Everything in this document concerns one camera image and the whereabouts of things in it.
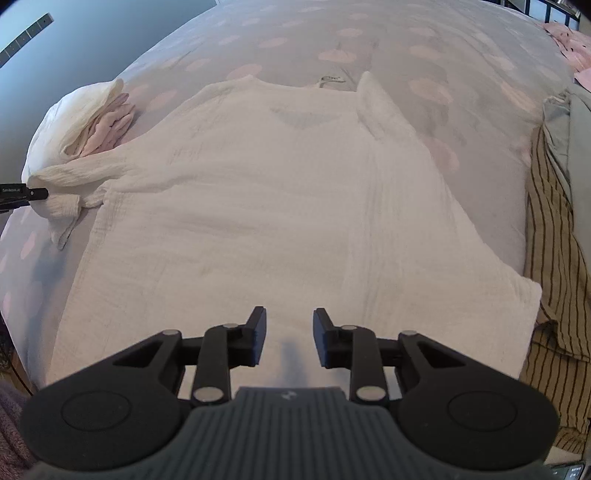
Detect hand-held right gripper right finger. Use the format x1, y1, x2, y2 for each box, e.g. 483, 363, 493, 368
313, 307, 465, 403

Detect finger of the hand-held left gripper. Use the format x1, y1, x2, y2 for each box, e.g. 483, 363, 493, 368
0, 184, 50, 213

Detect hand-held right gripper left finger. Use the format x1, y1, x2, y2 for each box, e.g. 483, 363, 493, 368
112, 305, 267, 407

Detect white muslin shirt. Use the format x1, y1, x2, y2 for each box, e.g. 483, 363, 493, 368
28, 71, 543, 402

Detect pink clothes pile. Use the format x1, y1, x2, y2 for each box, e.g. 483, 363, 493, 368
542, 21, 591, 90

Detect folded white cloth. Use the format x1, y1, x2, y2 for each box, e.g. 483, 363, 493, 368
21, 78, 125, 178

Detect purple knit cloth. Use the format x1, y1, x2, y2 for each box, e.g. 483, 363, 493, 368
0, 378, 38, 467

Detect brown striped garment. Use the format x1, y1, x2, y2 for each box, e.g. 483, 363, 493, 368
519, 124, 591, 450

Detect dark electronic device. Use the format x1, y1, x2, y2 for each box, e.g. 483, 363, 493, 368
547, 462, 587, 480

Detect grey pink-dotted bed cover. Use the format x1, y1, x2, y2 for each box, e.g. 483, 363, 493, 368
0, 0, 578, 384

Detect grey garment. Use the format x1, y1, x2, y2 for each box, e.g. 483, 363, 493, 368
540, 83, 591, 361

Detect dark wall switch panel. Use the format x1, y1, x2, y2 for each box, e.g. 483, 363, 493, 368
0, 14, 54, 68

